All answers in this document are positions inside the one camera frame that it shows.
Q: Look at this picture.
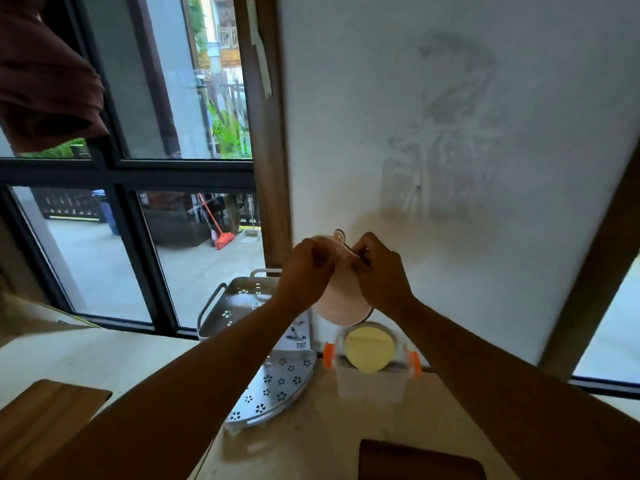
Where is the white paper leaflet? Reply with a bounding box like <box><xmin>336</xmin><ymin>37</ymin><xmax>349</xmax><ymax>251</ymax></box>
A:
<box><xmin>284</xmin><ymin>314</ymin><xmax>312</xmax><ymax>352</ymax></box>

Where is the person's right hand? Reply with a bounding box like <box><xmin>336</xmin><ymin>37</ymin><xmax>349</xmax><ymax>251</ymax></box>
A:
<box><xmin>351</xmin><ymin>232</ymin><xmax>417</xmax><ymax>321</ymax></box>

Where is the dark brown wooden board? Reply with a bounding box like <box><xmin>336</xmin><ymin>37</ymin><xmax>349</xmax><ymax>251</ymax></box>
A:
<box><xmin>358</xmin><ymin>439</ymin><xmax>487</xmax><ymax>480</ymax></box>

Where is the maroon cloth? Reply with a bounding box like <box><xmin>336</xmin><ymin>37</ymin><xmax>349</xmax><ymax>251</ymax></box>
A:
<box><xmin>0</xmin><ymin>0</ymin><xmax>110</xmax><ymax>155</ymax></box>

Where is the clear holder with orange clips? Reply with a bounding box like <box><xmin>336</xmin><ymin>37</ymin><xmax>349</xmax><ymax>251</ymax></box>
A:
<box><xmin>322</xmin><ymin>339</ymin><xmax>423</xmax><ymax>403</ymax></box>

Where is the round yellow adhesive disc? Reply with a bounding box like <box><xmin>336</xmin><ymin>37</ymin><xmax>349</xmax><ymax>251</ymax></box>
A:
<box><xmin>343</xmin><ymin>326</ymin><xmax>397</xmax><ymax>374</ymax></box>

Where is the person's right forearm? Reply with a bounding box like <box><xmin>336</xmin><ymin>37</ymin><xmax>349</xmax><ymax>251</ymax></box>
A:
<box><xmin>397</xmin><ymin>297</ymin><xmax>640</xmax><ymax>480</ymax></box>

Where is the brown wooden post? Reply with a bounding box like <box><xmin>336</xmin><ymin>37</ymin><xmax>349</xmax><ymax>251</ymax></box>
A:
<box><xmin>233</xmin><ymin>0</ymin><xmax>294</xmax><ymax>270</ymax></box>

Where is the light wooden cutting board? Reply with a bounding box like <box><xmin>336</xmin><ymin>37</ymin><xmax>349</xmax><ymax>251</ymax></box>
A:
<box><xmin>0</xmin><ymin>379</ymin><xmax>113</xmax><ymax>480</ymax></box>

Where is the person's left forearm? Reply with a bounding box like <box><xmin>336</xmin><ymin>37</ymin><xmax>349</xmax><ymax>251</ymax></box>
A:
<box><xmin>27</xmin><ymin>295</ymin><xmax>315</xmax><ymax>480</ymax></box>

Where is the black window frame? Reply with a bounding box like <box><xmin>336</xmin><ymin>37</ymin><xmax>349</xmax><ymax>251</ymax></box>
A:
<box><xmin>0</xmin><ymin>0</ymin><xmax>261</xmax><ymax>340</ymax></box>

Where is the brown slanted wooden beam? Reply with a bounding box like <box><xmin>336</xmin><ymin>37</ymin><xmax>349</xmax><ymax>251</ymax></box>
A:
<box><xmin>537</xmin><ymin>144</ymin><xmax>640</xmax><ymax>383</ymax></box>

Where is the cardboard box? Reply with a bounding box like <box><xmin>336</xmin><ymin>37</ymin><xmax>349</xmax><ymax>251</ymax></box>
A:
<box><xmin>0</xmin><ymin>293</ymin><xmax>99</xmax><ymax>348</ymax></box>

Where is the grey perforated metal corner shelf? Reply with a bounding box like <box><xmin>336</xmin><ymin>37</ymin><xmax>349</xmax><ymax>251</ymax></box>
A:
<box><xmin>224</xmin><ymin>345</ymin><xmax>317</xmax><ymax>431</ymax></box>
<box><xmin>197</xmin><ymin>268</ymin><xmax>284</xmax><ymax>341</ymax></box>

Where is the white tape strip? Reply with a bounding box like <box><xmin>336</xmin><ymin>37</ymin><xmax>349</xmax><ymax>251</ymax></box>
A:
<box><xmin>245</xmin><ymin>0</ymin><xmax>274</xmax><ymax>100</ymax></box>

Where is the person's left hand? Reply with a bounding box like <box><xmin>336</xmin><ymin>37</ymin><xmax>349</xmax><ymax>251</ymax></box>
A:
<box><xmin>274</xmin><ymin>237</ymin><xmax>346</xmax><ymax>316</ymax></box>

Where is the red broom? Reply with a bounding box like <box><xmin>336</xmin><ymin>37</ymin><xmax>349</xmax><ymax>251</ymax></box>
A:
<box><xmin>197</xmin><ymin>193</ymin><xmax>236</xmax><ymax>251</ymax></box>

